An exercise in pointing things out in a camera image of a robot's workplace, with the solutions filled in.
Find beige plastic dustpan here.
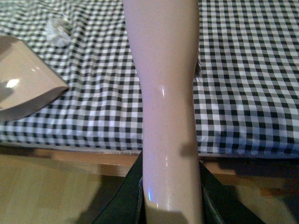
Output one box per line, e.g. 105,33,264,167
0,35,68,121

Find beige hand brush black bristles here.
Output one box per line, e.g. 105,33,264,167
123,0,204,224

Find crumpled clear plastic trash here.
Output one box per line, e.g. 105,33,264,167
45,16,71,47

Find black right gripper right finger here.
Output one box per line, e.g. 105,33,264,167
199,162,264,224

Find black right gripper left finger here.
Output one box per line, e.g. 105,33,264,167
93,153,144,224

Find black white checkered bedsheet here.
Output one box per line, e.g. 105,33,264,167
0,0,299,158

